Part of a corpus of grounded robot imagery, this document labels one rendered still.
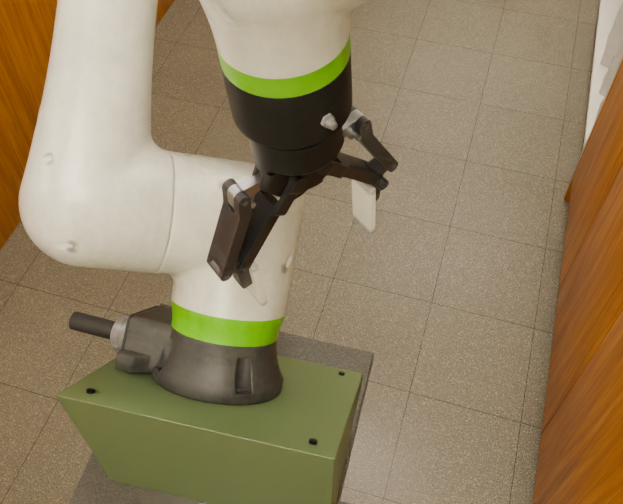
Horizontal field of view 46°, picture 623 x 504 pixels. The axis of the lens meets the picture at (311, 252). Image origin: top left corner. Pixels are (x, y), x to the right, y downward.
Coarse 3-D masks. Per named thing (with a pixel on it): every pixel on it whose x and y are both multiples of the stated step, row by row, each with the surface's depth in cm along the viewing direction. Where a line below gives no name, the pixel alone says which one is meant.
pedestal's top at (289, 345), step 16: (160, 304) 106; (288, 336) 103; (288, 352) 101; (304, 352) 101; (320, 352) 101; (336, 352) 101; (352, 352) 101; (368, 352) 101; (352, 368) 100; (368, 368) 100; (352, 432) 94; (96, 464) 92; (80, 480) 91; (96, 480) 91; (112, 480) 91; (80, 496) 89; (96, 496) 89; (112, 496) 89; (128, 496) 89; (144, 496) 89; (160, 496) 89; (176, 496) 89
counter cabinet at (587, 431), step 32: (608, 96) 204; (608, 128) 192; (608, 160) 182; (576, 192) 219; (608, 192) 172; (576, 224) 205; (608, 224) 164; (576, 256) 193; (608, 256) 156; (576, 288) 183; (608, 288) 149; (576, 320) 173; (608, 320) 143; (576, 352) 164; (608, 352) 137; (576, 384) 157; (608, 384) 131; (544, 416) 183; (576, 416) 149; (608, 416) 126; (544, 448) 174; (576, 448) 143; (608, 448) 122; (544, 480) 165; (576, 480) 137; (608, 480) 117
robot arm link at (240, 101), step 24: (240, 96) 50; (312, 96) 49; (336, 96) 50; (240, 120) 52; (264, 120) 50; (288, 120) 50; (312, 120) 50; (336, 120) 52; (264, 144) 53; (288, 144) 52; (312, 144) 52
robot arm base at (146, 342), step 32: (96, 320) 85; (128, 320) 82; (160, 320) 82; (128, 352) 81; (160, 352) 80; (192, 352) 77; (224, 352) 76; (256, 352) 78; (160, 384) 78; (192, 384) 76; (224, 384) 76; (256, 384) 78
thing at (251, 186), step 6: (258, 174) 59; (246, 180) 58; (252, 180) 58; (258, 180) 59; (234, 186) 58; (240, 186) 58; (246, 186) 58; (252, 186) 58; (258, 186) 59; (228, 192) 58; (234, 192) 58; (246, 192) 58; (252, 192) 59; (228, 198) 59; (252, 198) 59; (252, 204) 59
